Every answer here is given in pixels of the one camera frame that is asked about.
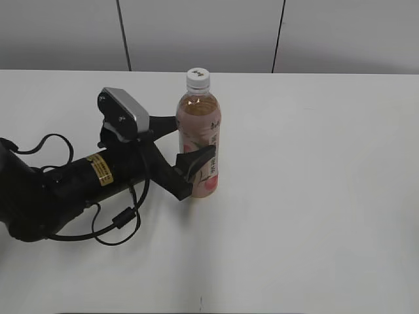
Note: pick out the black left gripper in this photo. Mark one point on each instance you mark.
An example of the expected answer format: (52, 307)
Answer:
(140, 159)

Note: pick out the pink peach tea bottle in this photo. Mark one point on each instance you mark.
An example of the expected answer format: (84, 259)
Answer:
(199, 120)

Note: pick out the white bottle cap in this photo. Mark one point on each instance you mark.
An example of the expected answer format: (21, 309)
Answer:
(198, 78)

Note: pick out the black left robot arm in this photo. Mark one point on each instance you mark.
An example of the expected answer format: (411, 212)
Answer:
(37, 202)

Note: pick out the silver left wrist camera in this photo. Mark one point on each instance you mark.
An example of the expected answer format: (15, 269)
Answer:
(122, 114)

